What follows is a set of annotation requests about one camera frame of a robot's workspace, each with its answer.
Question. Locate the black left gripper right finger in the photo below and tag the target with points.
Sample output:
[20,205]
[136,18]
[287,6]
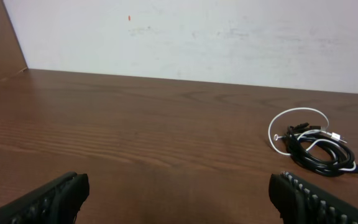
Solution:
[299,201]

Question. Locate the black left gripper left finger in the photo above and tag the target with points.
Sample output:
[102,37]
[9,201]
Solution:
[58,201]

